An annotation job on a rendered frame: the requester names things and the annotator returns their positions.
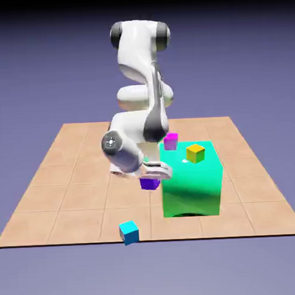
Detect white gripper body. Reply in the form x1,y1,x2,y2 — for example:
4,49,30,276
138,160,174,182

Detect small purple cube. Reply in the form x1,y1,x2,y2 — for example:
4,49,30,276
139,177,162,191

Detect small magenta cube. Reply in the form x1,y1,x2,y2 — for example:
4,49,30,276
163,132,180,151

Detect small yellow cube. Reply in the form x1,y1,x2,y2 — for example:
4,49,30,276
185,143,206,165

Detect small cyan cube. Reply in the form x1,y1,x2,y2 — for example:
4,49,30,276
118,220,140,247

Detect large green box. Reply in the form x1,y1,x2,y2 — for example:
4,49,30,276
159,139,226,219

